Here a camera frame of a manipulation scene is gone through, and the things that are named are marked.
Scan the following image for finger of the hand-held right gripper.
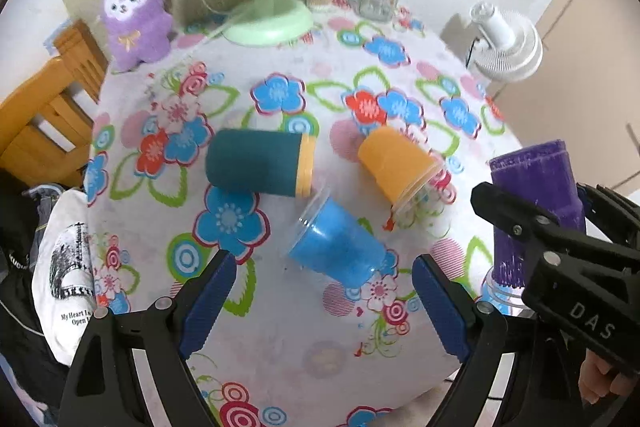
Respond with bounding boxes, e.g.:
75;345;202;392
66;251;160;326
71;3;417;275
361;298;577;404
470;181;591;258
575;183;640;260

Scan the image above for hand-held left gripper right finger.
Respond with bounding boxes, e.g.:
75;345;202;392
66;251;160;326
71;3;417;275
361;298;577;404
412;254;538;427

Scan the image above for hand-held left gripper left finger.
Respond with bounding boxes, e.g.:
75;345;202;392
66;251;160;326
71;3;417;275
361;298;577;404
59;250;238;427

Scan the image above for purple cup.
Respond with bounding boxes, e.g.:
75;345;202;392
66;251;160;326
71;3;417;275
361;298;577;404
481;139;589;316

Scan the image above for blue cup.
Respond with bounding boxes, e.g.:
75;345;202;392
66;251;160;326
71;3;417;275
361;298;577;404
285;190;387;286

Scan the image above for orange cup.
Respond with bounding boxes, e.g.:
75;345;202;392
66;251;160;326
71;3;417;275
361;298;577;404
357;127;447;214

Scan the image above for dark green cup yellow rim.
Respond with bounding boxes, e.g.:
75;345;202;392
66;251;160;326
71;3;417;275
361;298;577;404
205;129;317;198

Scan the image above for person's right hand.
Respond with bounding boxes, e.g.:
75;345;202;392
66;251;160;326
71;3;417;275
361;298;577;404
578;349;637;409

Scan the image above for beige door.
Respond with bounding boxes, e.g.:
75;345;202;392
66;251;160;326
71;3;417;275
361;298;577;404
486;0;640;210

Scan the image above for white printed tote bag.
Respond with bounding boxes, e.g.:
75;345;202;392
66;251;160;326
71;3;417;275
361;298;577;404
31;189;108;367

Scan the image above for white desk fan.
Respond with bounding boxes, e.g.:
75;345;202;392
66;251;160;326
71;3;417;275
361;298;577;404
462;1;544;82

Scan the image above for black jacket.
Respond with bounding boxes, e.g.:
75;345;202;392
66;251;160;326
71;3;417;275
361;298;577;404
0;171;76;410

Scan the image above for wooden chair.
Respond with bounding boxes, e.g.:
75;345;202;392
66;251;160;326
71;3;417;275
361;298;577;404
0;19;110;188

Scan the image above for purple plush toy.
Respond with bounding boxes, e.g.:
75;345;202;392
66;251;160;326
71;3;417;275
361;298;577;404
101;0;174;72

